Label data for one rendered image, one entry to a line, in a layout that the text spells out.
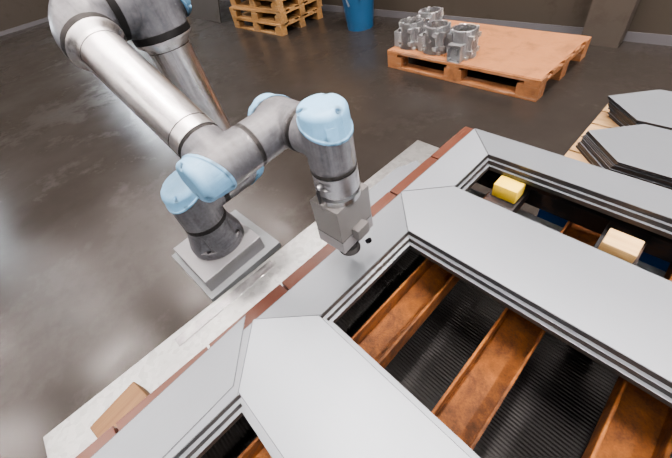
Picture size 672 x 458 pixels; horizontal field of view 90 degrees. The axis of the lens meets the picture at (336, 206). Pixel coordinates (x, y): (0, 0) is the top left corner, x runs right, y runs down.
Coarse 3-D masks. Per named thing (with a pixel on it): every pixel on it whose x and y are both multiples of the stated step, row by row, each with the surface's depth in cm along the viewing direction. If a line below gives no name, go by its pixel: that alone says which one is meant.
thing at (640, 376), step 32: (576, 192) 76; (640, 224) 69; (384, 256) 71; (448, 256) 68; (352, 288) 67; (480, 288) 64; (544, 320) 58; (608, 352) 52; (640, 384) 50; (224, 416) 54; (192, 448) 51
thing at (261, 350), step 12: (276, 324) 62; (288, 324) 62; (300, 324) 62; (264, 336) 61; (276, 336) 61; (288, 336) 60; (252, 348) 60; (264, 348) 60; (276, 348) 59; (252, 360) 58; (264, 360) 58; (252, 372) 57; (240, 384) 56
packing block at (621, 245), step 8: (608, 232) 70; (616, 232) 70; (608, 240) 69; (616, 240) 68; (624, 240) 68; (632, 240) 68; (640, 240) 67; (600, 248) 70; (608, 248) 68; (616, 248) 67; (624, 248) 67; (632, 248) 66; (640, 248) 66; (616, 256) 68; (624, 256) 67; (632, 256) 66
